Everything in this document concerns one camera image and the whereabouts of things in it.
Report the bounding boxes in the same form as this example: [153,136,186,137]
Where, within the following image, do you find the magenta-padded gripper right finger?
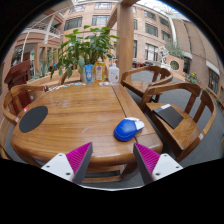
[132,142,184,186]

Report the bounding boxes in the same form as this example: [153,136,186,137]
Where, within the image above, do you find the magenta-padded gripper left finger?
[41,141,94,185]

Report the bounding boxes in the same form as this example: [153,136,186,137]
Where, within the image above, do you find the blue and white computer mouse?
[113,116,146,142]

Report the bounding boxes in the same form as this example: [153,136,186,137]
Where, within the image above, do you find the round dark grey mouse pad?
[18,105,49,134]

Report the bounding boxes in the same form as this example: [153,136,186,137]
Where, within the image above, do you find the wooden armchair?
[120,65,174,104]
[59,69,83,86]
[0,83,49,149]
[139,82,218,163]

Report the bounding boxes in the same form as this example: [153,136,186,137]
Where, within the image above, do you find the black notebook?
[152,103,185,130]

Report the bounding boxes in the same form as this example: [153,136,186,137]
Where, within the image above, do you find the blue tube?
[83,63,94,85]

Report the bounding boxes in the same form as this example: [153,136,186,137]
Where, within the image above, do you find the dark red wooden lectern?
[3,59,32,109]

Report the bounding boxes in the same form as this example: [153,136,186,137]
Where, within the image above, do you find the yellow liquid bottle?
[94,56,106,83]

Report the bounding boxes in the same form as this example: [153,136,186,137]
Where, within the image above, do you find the green potted plant, white pot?
[49,24,120,84]

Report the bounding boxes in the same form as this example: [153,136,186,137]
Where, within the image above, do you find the wooden pillar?
[106,0,141,81]

